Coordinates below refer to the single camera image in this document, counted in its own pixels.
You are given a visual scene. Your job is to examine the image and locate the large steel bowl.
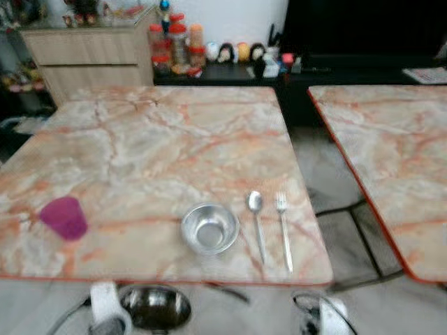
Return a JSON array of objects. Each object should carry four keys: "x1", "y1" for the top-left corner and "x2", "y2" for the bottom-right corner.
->
[{"x1": 119, "y1": 284, "x2": 192, "y2": 332}]

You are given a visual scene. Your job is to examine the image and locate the steel fork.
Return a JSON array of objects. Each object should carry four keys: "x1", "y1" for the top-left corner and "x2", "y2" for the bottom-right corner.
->
[{"x1": 274, "y1": 193, "x2": 295, "y2": 273}]

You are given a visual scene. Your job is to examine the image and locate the steel spoon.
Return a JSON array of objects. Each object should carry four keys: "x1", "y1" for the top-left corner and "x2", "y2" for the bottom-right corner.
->
[{"x1": 247, "y1": 191, "x2": 268, "y2": 265}]

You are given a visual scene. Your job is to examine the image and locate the small steel bowl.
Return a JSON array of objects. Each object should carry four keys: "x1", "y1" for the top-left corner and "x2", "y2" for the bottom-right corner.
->
[{"x1": 180, "y1": 203, "x2": 240, "y2": 255}]

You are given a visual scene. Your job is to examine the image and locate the empty marble folding table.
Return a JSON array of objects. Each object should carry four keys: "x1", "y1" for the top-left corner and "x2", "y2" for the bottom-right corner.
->
[{"x1": 308, "y1": 85, "x2": 447, "y2": 290}]

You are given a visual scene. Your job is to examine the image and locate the marble folding table with tableware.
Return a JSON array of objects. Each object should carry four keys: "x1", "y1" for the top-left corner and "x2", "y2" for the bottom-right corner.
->
[{"x1": 0, "y1": 86, "x2": 335, "y2": 304}]

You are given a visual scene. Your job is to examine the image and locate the purple plastic cup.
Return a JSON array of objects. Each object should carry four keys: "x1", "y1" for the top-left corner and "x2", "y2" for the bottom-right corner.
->
[{"x1": 38, "y1": 196, "x2": 89, "y2": 241}]

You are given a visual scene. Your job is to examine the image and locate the printed magazine on console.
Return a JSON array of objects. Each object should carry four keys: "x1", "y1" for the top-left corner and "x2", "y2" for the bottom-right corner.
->
[{"x1": 403, "y1": 67, "x2": 447, "y2": 86}]

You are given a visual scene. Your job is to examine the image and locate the yellow figurine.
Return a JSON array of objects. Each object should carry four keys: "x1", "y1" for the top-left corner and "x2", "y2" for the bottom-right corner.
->
[{"x1": 236, "y1": 42, "x2": 250, "y2": 64}]

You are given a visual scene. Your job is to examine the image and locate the black and white figurine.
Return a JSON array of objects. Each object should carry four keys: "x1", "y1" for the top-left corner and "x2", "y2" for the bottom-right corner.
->
[{"x1": 219, "y1": 43, "x2": 235, "y2": 64}]

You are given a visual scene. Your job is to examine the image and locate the black television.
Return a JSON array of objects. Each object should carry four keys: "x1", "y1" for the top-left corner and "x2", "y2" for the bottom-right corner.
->
[{"x1": 279, "y1": 0, "x2": 447, "y2": 64}]

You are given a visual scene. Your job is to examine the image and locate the tall clear jar red lid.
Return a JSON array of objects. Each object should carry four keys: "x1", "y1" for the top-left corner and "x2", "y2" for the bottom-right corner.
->
[{"x1": 170, "y1": 24, "x2": 189, "y2": 67}]

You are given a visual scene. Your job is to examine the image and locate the orange jar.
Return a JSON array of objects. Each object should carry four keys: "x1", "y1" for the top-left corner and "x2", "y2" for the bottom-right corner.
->
[{"x1": 189, "y1": 24, "x2": 205, "y2": 48}]

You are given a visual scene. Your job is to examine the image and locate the medium jar red lid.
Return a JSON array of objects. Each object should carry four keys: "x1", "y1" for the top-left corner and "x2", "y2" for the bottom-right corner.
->
[{"x1": 150, "y1": 27, "x2": 170, "y2": 57}]

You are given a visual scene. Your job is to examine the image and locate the trophy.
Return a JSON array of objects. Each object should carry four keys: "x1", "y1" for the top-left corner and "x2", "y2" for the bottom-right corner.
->
[{"x1": 158, "y1": 0, "x2": 173, "y2": 29}]

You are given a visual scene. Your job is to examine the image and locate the light wooden drawer cabinet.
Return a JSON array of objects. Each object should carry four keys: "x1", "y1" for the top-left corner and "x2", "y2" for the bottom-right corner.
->
[{"x1": 21, "y1": 7, "x2": 156, "y2": 105}]

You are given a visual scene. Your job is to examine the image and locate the black display shelf with toys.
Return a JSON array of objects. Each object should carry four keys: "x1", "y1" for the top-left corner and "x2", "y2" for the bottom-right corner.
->
[{"x1": 0, "y1": 0, "x2": 43, "y2": 133}]

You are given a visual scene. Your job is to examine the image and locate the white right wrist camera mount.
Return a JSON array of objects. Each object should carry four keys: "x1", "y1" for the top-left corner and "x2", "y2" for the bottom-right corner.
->
[{"x1": 318, "y1": 297, "x2": 350, "y2": 335}]

